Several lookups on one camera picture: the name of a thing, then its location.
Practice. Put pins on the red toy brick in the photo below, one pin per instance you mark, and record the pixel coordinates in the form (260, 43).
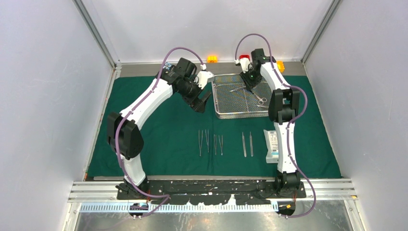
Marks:
(244, 56)

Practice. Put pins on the yellow toy block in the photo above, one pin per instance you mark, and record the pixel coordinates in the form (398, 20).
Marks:
(281, 66)

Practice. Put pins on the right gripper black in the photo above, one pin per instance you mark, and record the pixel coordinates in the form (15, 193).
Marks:
(248, 84)

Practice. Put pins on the green surgical cloth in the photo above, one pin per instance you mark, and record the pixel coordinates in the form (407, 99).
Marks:
(171, 146)

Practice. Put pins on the white paper packet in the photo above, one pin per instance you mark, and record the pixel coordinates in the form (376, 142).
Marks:
(271, 137)

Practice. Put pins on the small blue black toy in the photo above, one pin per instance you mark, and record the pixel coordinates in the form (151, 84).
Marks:
(167, 66)

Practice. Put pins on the steel scissors blade pair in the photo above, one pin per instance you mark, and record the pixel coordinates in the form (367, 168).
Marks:
(261, 100)

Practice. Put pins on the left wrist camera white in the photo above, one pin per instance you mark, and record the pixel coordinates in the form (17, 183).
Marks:
(204, 77)

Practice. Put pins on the aluminium frame rail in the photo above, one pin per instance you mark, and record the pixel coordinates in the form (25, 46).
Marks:
(101, 191)

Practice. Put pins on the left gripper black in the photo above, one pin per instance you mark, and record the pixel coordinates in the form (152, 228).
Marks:
(197, 104)

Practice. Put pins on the steel spatula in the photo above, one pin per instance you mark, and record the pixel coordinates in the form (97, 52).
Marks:
(207, 139)

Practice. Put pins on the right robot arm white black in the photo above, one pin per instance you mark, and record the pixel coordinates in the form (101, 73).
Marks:
(282, 110)

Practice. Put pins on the thin steel tweezers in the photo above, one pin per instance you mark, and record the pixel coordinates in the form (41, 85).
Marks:
(220, 139)

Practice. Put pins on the long steel forceps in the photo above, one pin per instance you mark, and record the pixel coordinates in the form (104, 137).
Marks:
(200, 141)

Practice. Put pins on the steel scalpel handle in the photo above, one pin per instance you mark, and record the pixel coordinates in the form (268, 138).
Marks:
(251, 144)
(244, 145)

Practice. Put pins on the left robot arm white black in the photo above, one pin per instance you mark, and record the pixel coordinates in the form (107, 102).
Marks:
(123, 129)

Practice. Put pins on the metal mesh tray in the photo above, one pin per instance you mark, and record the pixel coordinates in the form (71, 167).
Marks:
(241, 103)

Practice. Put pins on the orange toy brick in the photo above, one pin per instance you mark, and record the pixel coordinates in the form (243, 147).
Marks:
(212, 59)

